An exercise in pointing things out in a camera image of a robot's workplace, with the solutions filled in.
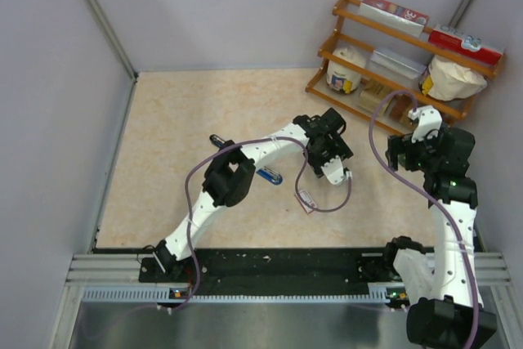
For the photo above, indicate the silver grey long box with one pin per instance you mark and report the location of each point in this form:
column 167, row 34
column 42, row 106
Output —
column 395, row 67

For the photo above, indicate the red white wrap box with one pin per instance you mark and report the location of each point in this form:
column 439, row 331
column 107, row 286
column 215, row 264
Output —
column 467, row 45

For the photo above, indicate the aluminium frame rail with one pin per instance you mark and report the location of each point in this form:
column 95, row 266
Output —
column 491, row 269

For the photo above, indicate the grey slotted cable duct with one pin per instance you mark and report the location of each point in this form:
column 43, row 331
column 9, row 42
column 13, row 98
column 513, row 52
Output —
column 375, row 294

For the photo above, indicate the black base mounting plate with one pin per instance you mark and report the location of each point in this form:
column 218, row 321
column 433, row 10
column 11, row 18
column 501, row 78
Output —
column 292, row 271

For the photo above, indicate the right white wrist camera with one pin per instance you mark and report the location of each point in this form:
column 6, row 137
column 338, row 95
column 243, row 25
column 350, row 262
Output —
column 428, row 119

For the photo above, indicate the dark brown cardboard box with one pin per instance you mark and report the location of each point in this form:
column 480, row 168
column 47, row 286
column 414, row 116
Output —
column 400, row 110

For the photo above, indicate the white bag with yellow label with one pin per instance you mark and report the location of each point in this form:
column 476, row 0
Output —
column 445, row 80

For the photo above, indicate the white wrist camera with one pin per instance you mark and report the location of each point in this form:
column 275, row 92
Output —
column 428, row 119
column 335, row 172

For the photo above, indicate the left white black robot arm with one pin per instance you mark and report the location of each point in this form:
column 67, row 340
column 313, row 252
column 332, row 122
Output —
column 223, row 179

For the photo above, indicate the red foil roll box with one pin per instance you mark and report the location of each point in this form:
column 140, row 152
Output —
column 394, row 16

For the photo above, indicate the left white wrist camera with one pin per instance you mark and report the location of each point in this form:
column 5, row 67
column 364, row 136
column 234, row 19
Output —
column 335, row 172

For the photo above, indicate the wooden three-tier shelf rack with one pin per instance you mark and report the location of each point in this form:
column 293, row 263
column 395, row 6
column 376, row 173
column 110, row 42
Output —
column 377, row 47

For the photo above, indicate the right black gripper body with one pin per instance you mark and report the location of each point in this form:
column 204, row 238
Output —
column 418, row 155

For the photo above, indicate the white jar with label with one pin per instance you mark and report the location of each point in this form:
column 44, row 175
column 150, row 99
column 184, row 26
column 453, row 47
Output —
column 342, row 79

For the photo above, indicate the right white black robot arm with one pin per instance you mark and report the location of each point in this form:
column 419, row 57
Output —
column 445, row 307

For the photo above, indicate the light brown cardboard box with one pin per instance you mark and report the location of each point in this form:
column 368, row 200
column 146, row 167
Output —
column 372, row 94

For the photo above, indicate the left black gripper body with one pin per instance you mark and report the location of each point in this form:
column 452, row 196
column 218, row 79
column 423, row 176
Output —
column 332, row 147

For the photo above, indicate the blue metal stapler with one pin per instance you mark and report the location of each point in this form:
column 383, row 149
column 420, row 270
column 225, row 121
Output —
column 266, row 173

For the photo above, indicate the red white staple box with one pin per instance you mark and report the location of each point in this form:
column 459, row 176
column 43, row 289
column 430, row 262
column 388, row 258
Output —
column 305, row 201

